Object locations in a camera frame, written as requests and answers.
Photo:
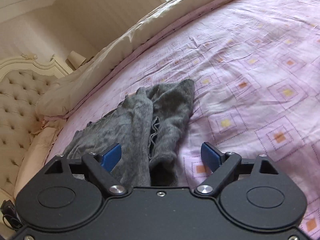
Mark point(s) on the grey knitted sweater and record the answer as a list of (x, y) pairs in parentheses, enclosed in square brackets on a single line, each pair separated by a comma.
[(148, 125)]

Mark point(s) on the cream pillow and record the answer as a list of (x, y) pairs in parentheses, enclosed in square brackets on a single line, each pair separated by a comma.
[(37, 154)]

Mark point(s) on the cream tufted headboard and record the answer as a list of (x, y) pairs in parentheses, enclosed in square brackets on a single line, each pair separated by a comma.
[(23, 81)]

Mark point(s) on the black device with cable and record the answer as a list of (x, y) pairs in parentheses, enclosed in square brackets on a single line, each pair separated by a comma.
[(10, 216)]

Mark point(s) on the beige bedside lamp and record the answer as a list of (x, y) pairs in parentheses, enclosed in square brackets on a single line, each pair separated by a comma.
[(76, 59)]

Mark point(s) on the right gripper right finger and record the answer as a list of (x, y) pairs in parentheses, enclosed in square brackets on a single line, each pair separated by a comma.
[(223, 167)]

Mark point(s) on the cream rolled duvet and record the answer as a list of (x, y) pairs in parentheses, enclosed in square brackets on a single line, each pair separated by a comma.
[(68, 93)]

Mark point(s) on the pink patterned bed sheet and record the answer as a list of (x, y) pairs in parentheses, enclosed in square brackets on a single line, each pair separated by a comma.
[(255, 64)]

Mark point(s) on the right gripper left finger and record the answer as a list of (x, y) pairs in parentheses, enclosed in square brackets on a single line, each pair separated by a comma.
[(98, 167)]

